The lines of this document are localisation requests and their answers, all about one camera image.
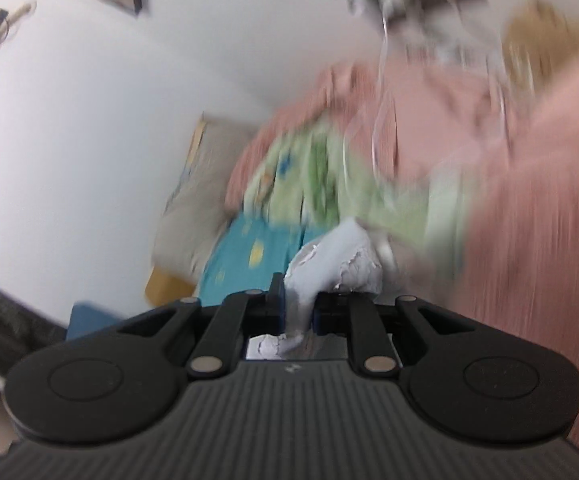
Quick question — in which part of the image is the pink fluffy blanket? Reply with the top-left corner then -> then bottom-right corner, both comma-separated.
224,57 -> 579,461

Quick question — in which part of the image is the grey pillow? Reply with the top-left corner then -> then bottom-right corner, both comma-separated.
152,120 -> 266,282

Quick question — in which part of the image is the tan cushion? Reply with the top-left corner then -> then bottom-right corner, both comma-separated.
502,0 -> 579,97

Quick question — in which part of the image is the yellow headboard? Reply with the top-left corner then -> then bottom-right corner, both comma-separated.
144,265 -> 198,309

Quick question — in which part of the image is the white printed t-shirt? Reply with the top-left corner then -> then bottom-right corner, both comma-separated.
246,217 -> 386,361

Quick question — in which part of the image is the green cartoon printed blanket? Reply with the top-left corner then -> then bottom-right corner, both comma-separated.
242,120 -> 476,272

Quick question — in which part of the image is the blue covered chair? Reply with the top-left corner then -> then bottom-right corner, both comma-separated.
66,301 -> 126,342

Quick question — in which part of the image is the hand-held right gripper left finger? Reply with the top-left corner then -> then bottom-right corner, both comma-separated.
114,272 -> 288,379

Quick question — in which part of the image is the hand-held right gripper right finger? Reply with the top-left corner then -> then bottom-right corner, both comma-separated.
312,290 -> 476,379

